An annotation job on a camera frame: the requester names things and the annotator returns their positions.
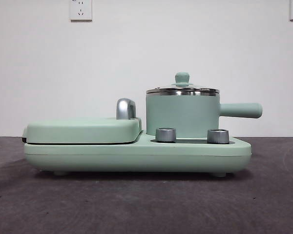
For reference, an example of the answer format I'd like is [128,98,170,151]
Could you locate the glass pot lid green knob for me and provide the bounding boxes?
[146,72,220,96]

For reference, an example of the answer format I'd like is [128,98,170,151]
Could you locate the silver control knob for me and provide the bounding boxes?
[155,127,177,142]
[207,128,230,144]

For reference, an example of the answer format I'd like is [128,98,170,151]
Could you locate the green breakfast maker base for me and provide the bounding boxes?
[23,129,252,176]

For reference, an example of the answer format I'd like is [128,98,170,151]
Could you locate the green pot with handle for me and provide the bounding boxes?
[146,94,263,137]

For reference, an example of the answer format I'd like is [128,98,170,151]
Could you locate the green griddle cover chrome handle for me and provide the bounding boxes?
[21,98,143,145]

